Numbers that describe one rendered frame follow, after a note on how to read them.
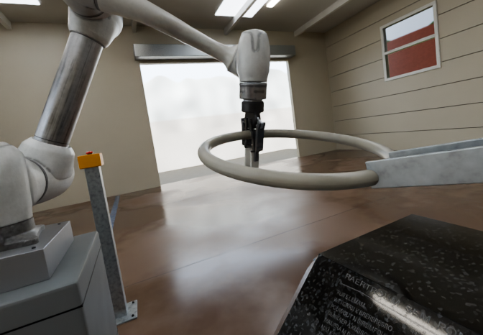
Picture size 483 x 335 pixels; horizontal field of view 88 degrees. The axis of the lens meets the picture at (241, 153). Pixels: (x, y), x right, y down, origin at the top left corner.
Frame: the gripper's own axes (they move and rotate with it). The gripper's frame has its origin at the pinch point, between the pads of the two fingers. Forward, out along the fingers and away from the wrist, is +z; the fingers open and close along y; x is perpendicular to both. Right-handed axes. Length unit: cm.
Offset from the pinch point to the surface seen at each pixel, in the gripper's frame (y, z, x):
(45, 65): -627, -63, -172
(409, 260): 52, 6, 6
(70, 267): 6, 21, -56
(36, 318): 16, 24, -61
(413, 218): 41.6, 7.7, 25.3
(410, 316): 59, 7, -5
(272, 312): -25, 105, 29
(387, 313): 57, 9, -6
